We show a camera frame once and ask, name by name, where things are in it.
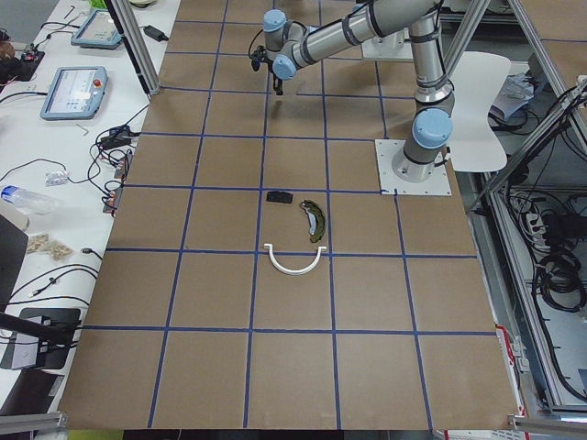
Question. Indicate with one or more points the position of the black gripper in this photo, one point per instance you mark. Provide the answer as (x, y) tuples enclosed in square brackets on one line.
[(276, 81)]

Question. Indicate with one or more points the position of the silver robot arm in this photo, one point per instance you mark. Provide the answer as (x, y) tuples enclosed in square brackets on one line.
[(290, 46)]

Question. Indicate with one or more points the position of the dark grey brake pad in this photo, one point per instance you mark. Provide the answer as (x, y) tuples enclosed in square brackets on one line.
[(279, 197)]

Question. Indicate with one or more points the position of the black power adapter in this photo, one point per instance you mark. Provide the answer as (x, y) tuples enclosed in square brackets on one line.
[(155, 33)]

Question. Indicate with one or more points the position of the olive green brake shoe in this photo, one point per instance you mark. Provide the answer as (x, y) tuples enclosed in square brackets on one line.
[(316, 219)]

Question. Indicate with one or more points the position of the blue teach pendant far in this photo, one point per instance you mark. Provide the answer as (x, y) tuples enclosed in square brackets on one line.
[(97, 32)]

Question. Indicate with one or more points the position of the blue teach pendant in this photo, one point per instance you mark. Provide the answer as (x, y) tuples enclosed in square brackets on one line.
[(97, 32), (75, 93)]

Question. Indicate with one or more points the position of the blue teach pendant near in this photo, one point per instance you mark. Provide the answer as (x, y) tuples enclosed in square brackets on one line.
[(75, 93)]

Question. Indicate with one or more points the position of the white plastic chair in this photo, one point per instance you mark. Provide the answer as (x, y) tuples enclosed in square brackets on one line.
[(478, 79)]

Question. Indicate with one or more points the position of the plastic water bottle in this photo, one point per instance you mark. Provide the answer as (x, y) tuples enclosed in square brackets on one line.
[(32, 202)]

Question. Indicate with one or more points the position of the aluminium frame post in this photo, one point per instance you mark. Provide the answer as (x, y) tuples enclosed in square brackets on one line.
[(127, 26)]

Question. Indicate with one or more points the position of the white curved plastic bracket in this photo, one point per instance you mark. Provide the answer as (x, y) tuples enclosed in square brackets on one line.
[(294, 266)]

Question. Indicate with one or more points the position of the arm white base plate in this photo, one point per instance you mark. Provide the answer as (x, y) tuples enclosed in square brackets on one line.
[(399, 176)]

